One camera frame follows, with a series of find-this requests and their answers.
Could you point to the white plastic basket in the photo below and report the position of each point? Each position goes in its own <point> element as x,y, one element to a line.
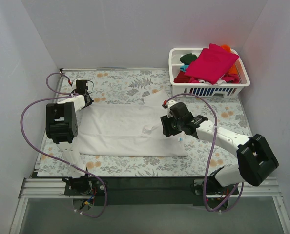
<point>201,89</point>

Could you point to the magenta folded t shirt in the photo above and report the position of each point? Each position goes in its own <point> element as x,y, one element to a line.
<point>212,64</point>

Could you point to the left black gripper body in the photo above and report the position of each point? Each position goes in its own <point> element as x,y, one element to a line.
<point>88,100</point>

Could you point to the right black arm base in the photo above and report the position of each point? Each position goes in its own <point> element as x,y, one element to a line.
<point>215,193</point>

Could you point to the floral patterned table mat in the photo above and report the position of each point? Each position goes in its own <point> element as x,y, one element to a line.
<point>130,87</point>

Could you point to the teal t shirt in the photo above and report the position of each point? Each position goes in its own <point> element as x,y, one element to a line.
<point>184,68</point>

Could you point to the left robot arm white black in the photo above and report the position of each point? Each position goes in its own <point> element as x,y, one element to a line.
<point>62,127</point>

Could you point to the dark green t shirt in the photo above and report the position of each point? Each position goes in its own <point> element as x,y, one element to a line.
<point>188,58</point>

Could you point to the aluminium frame rail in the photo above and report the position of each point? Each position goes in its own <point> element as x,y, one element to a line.
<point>55,188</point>

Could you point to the white t shirt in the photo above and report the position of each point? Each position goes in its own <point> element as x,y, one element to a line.
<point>128,130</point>

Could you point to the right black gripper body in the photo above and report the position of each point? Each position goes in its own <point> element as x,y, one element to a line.
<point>166,126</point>

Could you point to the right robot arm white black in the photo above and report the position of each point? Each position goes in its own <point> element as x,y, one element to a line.
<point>255,159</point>

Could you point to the dark red t shirt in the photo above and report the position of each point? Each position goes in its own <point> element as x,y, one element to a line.
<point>181,78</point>

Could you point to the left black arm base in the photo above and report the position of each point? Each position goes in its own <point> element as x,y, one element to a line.
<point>83,186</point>

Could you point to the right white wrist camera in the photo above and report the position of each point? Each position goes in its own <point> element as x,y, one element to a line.
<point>167,105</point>

